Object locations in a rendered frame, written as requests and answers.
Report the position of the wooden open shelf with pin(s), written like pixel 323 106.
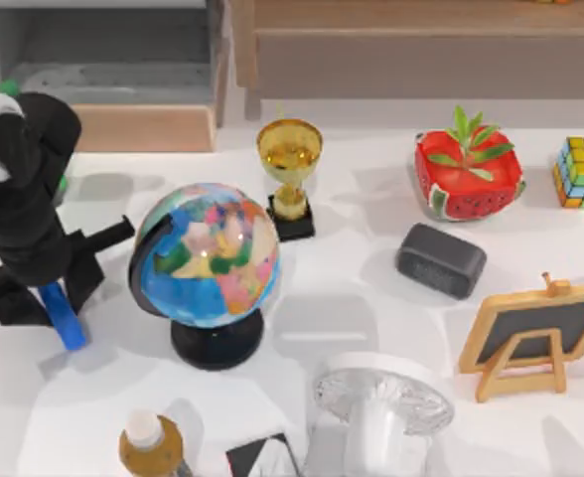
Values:
pixel 421 54

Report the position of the blue marker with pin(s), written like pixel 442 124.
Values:
pixel 66 318

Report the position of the world globe on black stand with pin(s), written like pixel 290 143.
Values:
pixel 207 263

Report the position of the pale wooden drawer front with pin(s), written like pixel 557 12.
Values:
pixel 143 126

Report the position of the gold trophy with black base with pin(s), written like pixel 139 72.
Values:
pixel 289 154

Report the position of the watermelon plant pot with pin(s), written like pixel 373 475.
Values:
pixel 466 184

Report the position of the grey cabinet with dark inside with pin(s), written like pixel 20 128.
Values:
pixel 108 30

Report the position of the brown bottle with white cap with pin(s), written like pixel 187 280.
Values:
pixel 148 444

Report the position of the wooden framed blackboard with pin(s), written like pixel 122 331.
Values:
pixel 530 328

